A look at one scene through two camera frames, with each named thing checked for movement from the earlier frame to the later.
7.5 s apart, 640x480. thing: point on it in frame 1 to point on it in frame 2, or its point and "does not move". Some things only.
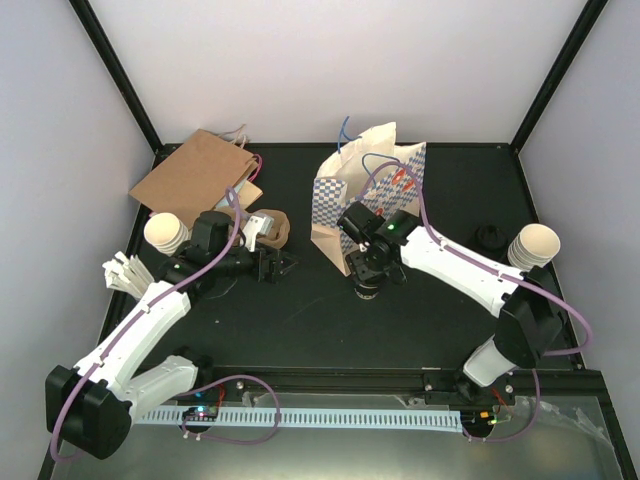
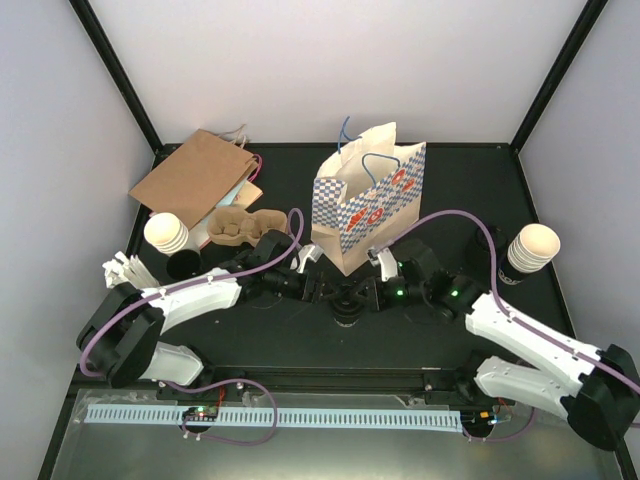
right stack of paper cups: x=534 y=246 does not move
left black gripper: x=274 y=274 to x=316 y=289
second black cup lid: x=490 y=239 does not move
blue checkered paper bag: x=344 y=173 does not move
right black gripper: x=360 y=270 to x=376 y=301
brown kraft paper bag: x=194 y=178 does not move
